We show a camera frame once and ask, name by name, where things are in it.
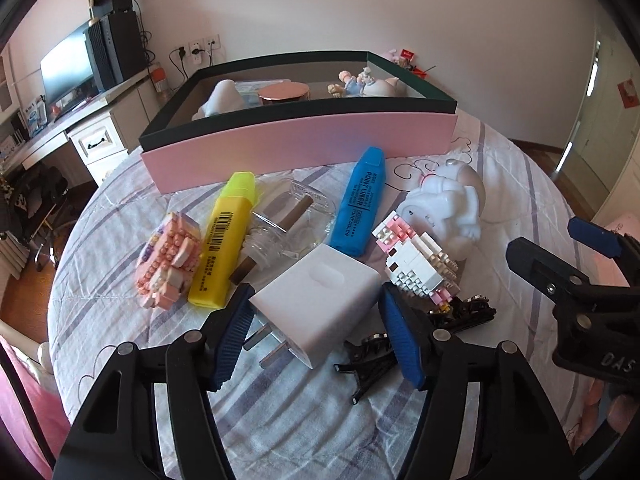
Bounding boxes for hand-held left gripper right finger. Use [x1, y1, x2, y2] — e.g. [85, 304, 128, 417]
[377, 282, 581, 480]

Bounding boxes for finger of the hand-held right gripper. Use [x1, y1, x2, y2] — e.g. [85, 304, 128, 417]
[567, 217, 640, 288]
[505, 239, 608, 321]

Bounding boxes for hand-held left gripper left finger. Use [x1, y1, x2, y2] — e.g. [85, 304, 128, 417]
[52, 282, 258, 480]

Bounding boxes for black hair clip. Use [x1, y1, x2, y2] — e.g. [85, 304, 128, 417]
[334, 296, 497, 406]

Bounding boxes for white and pink brick figure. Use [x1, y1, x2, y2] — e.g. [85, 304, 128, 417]
[371, 210, 458, 306]

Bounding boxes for white charger plug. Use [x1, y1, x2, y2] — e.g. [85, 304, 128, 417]
[243, 245, 381, 371]

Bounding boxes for yellow highlighter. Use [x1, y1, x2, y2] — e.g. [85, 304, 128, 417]
[187, 171, 258, 309]

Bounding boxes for white animal figurine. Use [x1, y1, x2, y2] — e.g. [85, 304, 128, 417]
[402, 159, 487, 256]

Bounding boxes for clear glass bottle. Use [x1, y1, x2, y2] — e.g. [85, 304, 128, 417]
[230, 177, 337, 286]

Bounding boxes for blue highlighter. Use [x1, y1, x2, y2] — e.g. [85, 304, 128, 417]
[327, 146, 387, 256]

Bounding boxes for pink box with green rim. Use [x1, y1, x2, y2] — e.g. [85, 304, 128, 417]
[139, 51, 458, 195]

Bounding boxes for white plastic bottle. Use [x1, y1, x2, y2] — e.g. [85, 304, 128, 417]
[192, 80, 246, 120]

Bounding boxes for round white figurine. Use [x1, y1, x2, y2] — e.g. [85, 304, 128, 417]
[360, 77, 401, 99]

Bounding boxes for clear plastic case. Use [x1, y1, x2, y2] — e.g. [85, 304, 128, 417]
[235, 80, 291, 106]

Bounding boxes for rose gold jar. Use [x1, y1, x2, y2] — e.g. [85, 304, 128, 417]
[258, 84, 311, 104]

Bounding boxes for small doll figurine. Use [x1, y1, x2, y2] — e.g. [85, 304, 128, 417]
[328, 66, 376, 99]

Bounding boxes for round table with cloth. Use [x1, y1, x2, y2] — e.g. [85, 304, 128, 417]
[47, 110, 616, 480]

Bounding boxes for glass door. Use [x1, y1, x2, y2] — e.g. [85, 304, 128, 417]
[555, 25, 626, 176]

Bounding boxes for pink bed blanket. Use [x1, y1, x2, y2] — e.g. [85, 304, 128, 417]
[0, 335, 66, 480]

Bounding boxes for black office chair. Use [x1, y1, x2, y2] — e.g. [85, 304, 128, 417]
[0, 165, 71, 271]

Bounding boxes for red toy box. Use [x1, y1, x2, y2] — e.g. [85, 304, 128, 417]
[387, 47, 436, 78]

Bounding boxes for white desk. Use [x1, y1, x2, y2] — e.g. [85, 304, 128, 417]
[0, 67, 156, 186]

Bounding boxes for blue and white box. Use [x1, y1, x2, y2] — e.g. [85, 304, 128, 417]
[25, 97, 48, 136]

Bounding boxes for black computer tower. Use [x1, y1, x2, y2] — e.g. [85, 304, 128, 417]
[82, 10, 146, 93]

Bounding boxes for black computer monitor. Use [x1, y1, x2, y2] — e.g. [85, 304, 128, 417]
[40, 22, 98, 116]

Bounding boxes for wall sockets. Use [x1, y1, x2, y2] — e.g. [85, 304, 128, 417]
[172, 34, 221, 68]

